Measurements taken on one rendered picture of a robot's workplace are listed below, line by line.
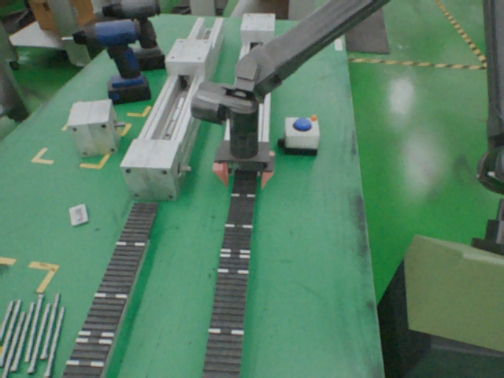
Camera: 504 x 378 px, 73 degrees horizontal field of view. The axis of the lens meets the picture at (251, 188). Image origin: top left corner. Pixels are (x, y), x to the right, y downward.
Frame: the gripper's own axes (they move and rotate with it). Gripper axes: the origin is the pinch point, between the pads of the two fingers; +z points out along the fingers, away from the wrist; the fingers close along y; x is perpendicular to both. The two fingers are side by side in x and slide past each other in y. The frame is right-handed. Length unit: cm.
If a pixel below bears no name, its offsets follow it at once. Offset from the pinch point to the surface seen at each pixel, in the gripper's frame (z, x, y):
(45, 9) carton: 43, -242, 187
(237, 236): -1.7, 16.0, 0.0
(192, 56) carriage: -10.6, -39.7, 17.8
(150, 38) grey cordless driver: -8, -58, 36
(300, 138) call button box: -3.8, -12.3, -12.3
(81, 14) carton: 51, -260, 167
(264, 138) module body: -6.9, -7.5, -3.8
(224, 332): -1.8, 33.5, 0.2
